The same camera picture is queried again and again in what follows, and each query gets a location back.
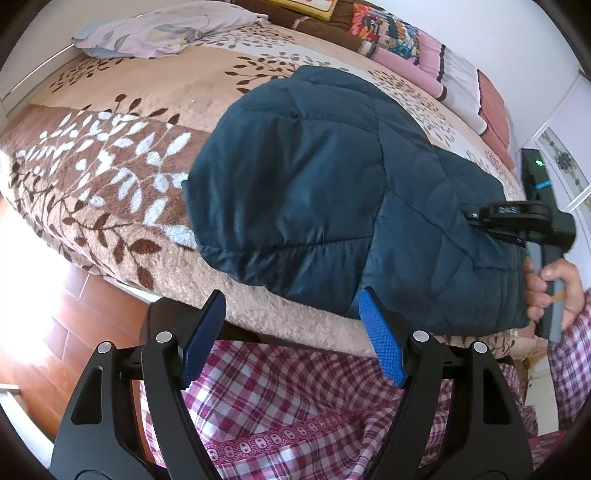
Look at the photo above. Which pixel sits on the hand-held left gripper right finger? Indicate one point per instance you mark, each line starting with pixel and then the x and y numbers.
pixel 381 337

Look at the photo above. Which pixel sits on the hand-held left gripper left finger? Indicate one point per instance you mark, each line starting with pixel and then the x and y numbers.
pixel 201 341

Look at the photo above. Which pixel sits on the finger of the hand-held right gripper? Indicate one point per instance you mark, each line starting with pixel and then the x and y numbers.
pixel 496 228

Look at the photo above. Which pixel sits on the blue quilted jacket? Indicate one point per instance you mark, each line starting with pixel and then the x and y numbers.
pixel 332 198

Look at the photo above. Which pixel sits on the person's right forearm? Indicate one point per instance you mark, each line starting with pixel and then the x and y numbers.
pixel 572 364

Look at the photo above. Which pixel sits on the person's right hand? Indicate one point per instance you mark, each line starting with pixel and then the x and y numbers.
pixel 561 284

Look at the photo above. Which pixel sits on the white ornamented wardrobe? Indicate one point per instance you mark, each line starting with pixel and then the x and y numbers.
pixel 563 161

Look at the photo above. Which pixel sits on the person's pink plaid clothing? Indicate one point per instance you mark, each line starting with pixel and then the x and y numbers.
pixel 300 406

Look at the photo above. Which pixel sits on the dusty pink folded blanket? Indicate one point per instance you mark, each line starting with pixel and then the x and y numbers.
pixel 496 120

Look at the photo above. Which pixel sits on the white striped folded blanket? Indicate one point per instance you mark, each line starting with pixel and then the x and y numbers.
pixel 461 87

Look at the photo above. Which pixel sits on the bed with leaf-pattern blanket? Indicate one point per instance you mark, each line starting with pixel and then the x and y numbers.
pixel 115 184

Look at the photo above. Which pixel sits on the colourful cartoon print pillow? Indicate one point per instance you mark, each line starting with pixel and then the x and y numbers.
pixel 388 32

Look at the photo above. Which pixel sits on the brown striped folded quilt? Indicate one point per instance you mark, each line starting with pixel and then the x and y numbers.
pixel 332 32

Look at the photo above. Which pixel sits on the yellow flower cushion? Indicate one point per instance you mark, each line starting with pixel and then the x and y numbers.
pixel 304 7

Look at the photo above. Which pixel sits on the white headboard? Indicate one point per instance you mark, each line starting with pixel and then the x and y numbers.
pixel 27 78

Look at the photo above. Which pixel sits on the lilac floral pillow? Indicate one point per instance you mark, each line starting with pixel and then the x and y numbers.
pixel 161 25

